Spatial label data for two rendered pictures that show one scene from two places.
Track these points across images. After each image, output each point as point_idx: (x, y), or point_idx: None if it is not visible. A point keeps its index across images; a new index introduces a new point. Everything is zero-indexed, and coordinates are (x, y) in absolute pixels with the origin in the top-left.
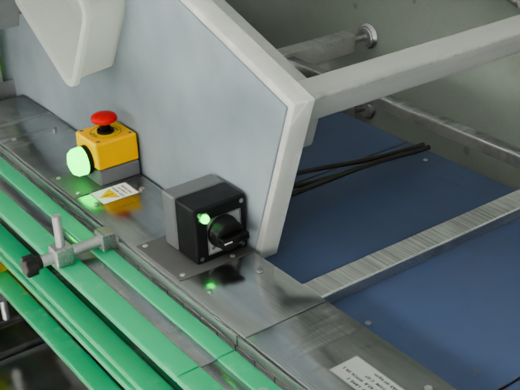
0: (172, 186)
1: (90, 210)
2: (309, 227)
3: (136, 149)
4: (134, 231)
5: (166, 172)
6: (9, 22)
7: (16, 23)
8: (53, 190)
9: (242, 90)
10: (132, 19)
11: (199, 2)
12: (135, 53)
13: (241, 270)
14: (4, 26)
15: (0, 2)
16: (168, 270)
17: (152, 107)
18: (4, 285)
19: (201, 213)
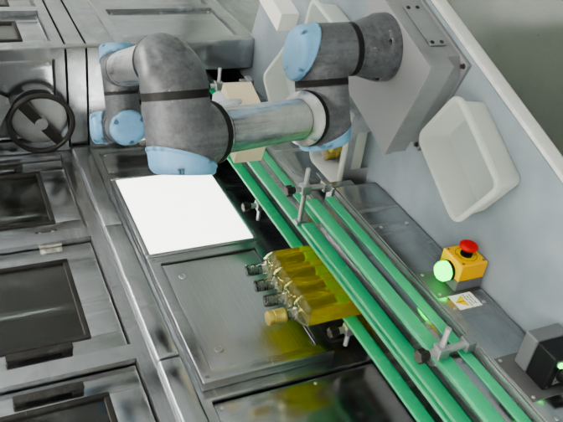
0: (508, 307)
1: (451, 313)
2: None
3: (483, 271)
4: (488, 343)
5: (506, 297)
6: (401, 148)
7: (405, 149)
8: (418, 284)
9: None
10: (520, 194)
11: None
12: (512, 214)
13: None
14: (396, 150)
15: (402, 136)
16: (522, 389)
17: (513, 254)
18: (355, 327)
19: (560, 361)
